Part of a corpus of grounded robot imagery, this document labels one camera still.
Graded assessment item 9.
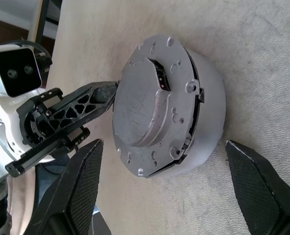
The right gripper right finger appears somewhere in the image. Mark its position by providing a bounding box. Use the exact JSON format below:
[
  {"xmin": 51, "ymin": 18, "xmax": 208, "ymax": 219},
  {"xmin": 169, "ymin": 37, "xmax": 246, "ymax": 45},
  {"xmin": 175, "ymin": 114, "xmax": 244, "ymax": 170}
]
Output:
[{"xmin": 225, "ymin": 139, "xmax": 290, "ymax": 235}]

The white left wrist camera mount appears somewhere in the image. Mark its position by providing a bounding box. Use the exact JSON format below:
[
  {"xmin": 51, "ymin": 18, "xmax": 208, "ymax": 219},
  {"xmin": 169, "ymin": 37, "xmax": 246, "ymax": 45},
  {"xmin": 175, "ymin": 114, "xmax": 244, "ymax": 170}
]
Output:
[{"xmin": 0, "ymin": 43, "xmax": 56, "ymax": 164}]

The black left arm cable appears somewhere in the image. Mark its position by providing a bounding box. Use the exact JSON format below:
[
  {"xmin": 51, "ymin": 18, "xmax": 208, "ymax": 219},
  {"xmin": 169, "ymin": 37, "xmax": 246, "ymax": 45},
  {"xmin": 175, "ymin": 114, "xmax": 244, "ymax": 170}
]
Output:
[{"xmin": 11, "ymin": 39, "xmax": 54, "ymax": 74}]

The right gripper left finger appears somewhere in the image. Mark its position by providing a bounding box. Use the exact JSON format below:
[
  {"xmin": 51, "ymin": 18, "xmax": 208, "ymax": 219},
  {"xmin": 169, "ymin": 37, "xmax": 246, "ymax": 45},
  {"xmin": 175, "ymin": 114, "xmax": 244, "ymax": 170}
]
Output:
[{"xmin": 24, "ymin": 138, "xmax": 104, "ymax": 235}]

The black table frame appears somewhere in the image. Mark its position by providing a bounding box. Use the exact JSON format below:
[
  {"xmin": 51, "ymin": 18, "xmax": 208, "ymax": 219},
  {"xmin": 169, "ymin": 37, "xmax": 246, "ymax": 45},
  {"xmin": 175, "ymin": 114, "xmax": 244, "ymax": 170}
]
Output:
[{"xmin": 33, "ymin": 0, "xmax": 64, "ymax": 49}]

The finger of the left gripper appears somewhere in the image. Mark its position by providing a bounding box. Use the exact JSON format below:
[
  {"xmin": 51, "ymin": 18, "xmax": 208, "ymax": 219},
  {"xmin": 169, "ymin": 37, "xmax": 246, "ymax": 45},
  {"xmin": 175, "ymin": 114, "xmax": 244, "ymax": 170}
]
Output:
[
  {"xmin": 47, "ymin": 100, "xmax": 114, "ymax": 134},
  {"xmin": 49, "ymin": 81, "xmax": 120, "ymax": 114}
]

